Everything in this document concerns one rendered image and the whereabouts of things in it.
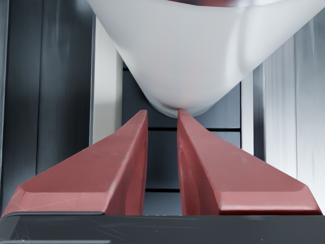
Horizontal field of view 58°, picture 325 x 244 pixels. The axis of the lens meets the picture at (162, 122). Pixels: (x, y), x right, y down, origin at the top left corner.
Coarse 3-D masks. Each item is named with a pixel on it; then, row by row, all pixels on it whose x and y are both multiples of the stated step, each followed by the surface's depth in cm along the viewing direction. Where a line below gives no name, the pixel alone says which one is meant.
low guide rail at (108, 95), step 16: (96, 16) 16; (96, 32) 16; (96, 48) 15; (112, 48) 15; (96, 64) 15; (112, 64) 15; (96, 80) 15; (112, 80) 15; (96, 96) 15; (112, 96) 15; (96, 112) 15; (112, 112) 15; (96, 128) 15; (112, 128) 15
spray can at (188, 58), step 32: (96, 0) 4; (128, 0) 3; (160, 0) 3; (192, 0) 3; (224, 0) 3; (256, 0) 3; (288, 0) 3; (320, 0) 3; (128, 32) 5; (160, 32) 4; (192, 32) 4; (224, 32) 4; (256, 32) 4; (288, 32) 5; (128, 64) 8; (160, 64) 6; (192, 64) 5; (224, 64) 5; (256, 64) 7; (160, 96) 11; (192, 96) 9
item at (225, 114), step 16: (128, 80) 19; (128, 96) 19; (144, 96) 19; (224, 96) 19; (128, 112) 19; (208, 112) 19; (224, 112) 18; (160, 128) 19; (176, 128) 19; (208, 128) 19; (224, 128) 19; (160, 144) 18; (176, 144) 18; (160, 160) 18; (176, 160) 18; (160, 176) 18; (176, 176) 18; (160, 192) 18; (176, 192) 18; (144, 208) 18; (160, 208) 18; (176, 208) 18
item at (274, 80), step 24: (288, 48) 10; (264, 72) 10; (288, 72) 10; (264, 96) 10; (288, 96) 10; (264, 120) 10; (288, 120) 10; (264, 144) 10; (288, 144) 10; (288, 168) 10
